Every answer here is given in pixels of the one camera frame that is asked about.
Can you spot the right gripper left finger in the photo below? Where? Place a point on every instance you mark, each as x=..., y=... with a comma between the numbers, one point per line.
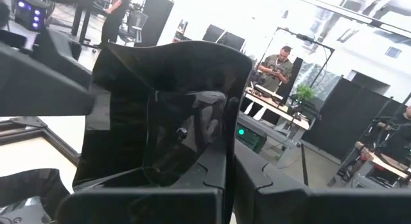
x=135, y=206

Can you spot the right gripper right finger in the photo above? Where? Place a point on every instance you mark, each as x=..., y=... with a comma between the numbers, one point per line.
x=305, y=206

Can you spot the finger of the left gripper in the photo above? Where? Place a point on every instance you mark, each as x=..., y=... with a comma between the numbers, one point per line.
x=38, y=89
x=57, y=50

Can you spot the black mini plate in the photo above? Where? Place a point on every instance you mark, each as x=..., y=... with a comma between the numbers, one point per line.
x=135, y=99
x=29, y=195

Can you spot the black round table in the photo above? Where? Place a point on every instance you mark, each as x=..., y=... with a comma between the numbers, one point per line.
x=82, y=22

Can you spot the black stand pole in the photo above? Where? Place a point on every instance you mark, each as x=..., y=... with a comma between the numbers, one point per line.
x=304, y=166

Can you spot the black device purple lights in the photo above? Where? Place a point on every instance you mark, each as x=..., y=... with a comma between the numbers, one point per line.
x=30, y=13

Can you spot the person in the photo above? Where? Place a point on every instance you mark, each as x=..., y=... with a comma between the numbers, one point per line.
x=276, y=70
x=401, y=127
x=114, y=18

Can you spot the grey office chair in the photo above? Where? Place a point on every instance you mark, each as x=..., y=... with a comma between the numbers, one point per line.
x=135, y=25

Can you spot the dark box green light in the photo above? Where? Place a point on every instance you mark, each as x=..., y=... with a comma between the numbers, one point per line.
x=253, y=137

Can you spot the wooden desk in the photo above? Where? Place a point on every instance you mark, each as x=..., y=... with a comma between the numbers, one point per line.
x=385, y=163

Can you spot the black room partition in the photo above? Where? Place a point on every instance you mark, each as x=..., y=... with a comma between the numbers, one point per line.
x=350, y=118
x=157, y=18

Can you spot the white desk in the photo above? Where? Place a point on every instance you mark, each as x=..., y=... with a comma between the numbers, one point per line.
x=276, y=110

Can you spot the small green plant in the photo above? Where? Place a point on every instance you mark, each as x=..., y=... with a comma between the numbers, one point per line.
x=303, y=93

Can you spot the black monitor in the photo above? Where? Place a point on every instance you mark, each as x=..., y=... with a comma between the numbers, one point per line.
x=232, y=41
x=213, y=33

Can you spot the black aluminium table frame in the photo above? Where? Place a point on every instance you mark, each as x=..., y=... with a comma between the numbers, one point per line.
x=54, y=139

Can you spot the black gantry frame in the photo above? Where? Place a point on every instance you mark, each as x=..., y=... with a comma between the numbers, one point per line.
x=306, y=37

